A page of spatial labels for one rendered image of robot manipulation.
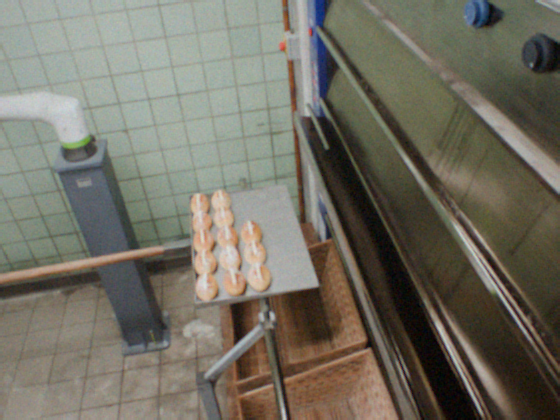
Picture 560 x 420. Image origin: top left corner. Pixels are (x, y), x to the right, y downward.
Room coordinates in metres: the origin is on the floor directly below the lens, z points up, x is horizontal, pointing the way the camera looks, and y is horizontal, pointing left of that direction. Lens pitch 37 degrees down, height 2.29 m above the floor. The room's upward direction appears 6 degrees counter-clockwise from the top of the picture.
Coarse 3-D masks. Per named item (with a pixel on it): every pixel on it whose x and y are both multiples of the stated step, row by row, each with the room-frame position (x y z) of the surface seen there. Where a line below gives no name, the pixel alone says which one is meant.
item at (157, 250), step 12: (132, 252) 1.30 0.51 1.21; (144, 252) 1.30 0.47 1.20; (156, 252) 1.30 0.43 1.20; (60, 264) 1.27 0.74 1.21; (72, 264) 1.27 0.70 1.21; (84, 264) 1.27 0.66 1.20; (96, 264) 1.27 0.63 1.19; (108, 264) 1.28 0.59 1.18; (0, 276) 1.24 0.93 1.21; (12, 276) 1.24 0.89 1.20; (24, 276) 1.24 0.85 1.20; (36, 276) 1.25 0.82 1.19
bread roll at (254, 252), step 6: (246, 246) 1.25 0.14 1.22; (252, 246) 1.24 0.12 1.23; (258, 246) 1.24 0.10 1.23; (246, 252) 1.23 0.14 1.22; (252, 252) 1.22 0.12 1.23; (258, 252) 1.22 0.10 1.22; (264, 252) 1.23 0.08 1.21; (246, 258) 1.22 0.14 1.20; (252, 258) 1.21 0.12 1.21; (258, 258) 1.20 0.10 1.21; (264, 258) 1.22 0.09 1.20; (252, 264) 1.20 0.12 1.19
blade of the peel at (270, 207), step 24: (240, 192) 1.61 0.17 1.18; (264, 192) 1.60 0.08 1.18; (288, 192) 1.58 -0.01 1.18; (192, 216) 1.50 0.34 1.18; (240, 216) 1.47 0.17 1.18; (264, 216) 1.46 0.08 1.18; (288, 216) 1.44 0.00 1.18; (192, 240) 1.34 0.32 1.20; (216, 240) 1.35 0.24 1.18; (240, 240) 1.34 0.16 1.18; (264, 240) 1.33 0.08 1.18; (288, 240) 1.31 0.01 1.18; (240, 264) 1.22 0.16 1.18; (264, 264) 1.21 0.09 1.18; (288, 264) 1.20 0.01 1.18; (288, 288) 1.10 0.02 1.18
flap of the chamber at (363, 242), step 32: (320, 160) 1.41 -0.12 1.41; (320, 192) 1.25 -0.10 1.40; (352, 192) 1.23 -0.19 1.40; (352, 224) 1.08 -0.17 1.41; (384, 256) 0.95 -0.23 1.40; (384, 288) 0.84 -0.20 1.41; (416, 320) 0.74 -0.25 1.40; (384, 352) 0.66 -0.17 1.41; (416, 352) 0.66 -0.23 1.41; (416, 384) 0.58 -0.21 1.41; (448, 384) 0.58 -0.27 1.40; (448, 416) 0.51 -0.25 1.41
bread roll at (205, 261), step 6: (204, 252) 1.24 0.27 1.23; (210, 252) 1.25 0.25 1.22; (198, 258) 1.22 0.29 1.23; (204, 258) 1.21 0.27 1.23; (210, 258) 1.21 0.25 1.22; (198, 264) 1.20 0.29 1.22; (204, 264) 1.19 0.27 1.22; (210, 264) 1.19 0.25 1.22; (216, 264) 1.21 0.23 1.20; (198, 270) 1.19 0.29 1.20; (204, 270) 1.18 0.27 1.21; (210, 270) 1.18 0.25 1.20
